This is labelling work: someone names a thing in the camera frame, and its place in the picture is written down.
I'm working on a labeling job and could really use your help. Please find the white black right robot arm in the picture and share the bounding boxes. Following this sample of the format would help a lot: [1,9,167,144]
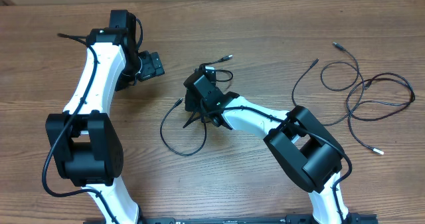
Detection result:
[184,68,349,223]

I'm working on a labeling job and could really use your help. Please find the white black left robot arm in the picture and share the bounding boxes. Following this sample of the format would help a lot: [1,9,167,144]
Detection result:
[41,27,144,223]

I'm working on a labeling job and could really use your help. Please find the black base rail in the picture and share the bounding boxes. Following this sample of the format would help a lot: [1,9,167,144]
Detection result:
[83,213,379,224]

